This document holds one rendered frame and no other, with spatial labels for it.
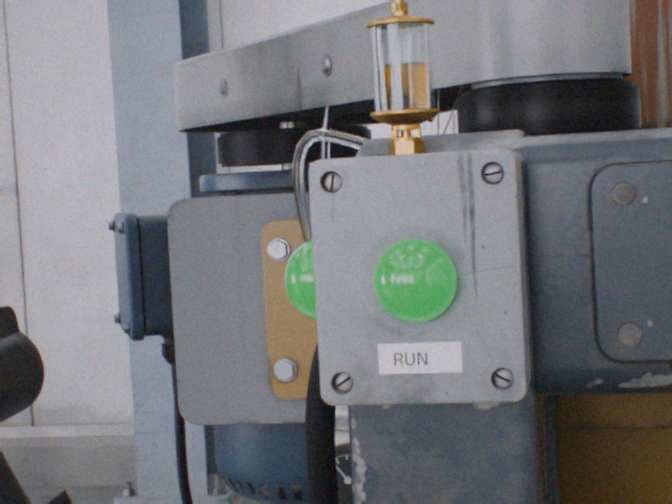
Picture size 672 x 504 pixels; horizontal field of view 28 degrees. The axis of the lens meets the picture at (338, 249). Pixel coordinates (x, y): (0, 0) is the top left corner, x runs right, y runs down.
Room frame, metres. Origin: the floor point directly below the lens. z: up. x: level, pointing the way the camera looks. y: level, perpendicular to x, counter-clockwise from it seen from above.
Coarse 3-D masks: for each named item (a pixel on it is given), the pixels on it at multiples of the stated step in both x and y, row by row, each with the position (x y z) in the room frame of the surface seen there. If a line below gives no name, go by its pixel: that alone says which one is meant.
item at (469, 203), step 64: (320, 192) 0.48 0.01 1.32; (384, 192) 0.48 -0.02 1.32; (448, 192) 0.47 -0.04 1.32; (512, 192) 0.47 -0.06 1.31; (320, 256) 0.48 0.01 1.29; (512, 256) 0.47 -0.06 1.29; (320, 320) 0.48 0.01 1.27; (384, 320) 0.48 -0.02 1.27; (448, 320) 0.47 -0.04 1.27; (512, 320) 0.47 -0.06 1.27; (320, 384) 0.48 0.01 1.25; (384, 384) 0.48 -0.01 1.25; (448, 384) 0.47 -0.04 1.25; (512, 384) 0.47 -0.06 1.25
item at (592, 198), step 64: (576, 192) 0.52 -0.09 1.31; (640, 192) 0.51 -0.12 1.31; (576, 256) 0.52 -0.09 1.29; (640, 256) 0.51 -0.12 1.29; (576, 320) 0.52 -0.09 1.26; (640, 320) 0.51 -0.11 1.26; (576, 384) 0.52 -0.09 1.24; (640, 384) 0.51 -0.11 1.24; (384, 448) 0.52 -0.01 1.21; (448, 448) 0.52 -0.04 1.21; (512, 448) 0.51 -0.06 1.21
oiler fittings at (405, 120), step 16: (400, 0) 0.56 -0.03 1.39; (400, 16) 0.55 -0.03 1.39; (416, 16) 0.55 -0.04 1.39; (384, 112) 0.55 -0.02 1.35; (400, 112) 0.55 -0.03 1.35; (416, 112) 0.55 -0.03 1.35; (432, 112) 0.55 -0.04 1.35; (400, 128) 0.55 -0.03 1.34; (416, 128) 0.56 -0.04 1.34; (400, 144) 0.55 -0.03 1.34; (416, 144) 0.55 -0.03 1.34
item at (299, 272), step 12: (300, 252) 0.50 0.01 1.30; (312, 252) 0.49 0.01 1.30; (288, 264) 0.50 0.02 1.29; (300, 264) 0.49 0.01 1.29; (312, 264) 0.49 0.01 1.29; (288, 276) 0.50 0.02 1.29; (300, 276) 0.49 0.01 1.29; (312, 276) 0.49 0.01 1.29; (288, 288) 0.50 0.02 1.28; (300, 288) 0.49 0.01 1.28; (312, 288) 0.49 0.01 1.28; (300, 300) 0.49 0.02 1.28; (312, 300) 0.49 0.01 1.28; (300, 312) 0.50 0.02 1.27; (312, 312) 0.50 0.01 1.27
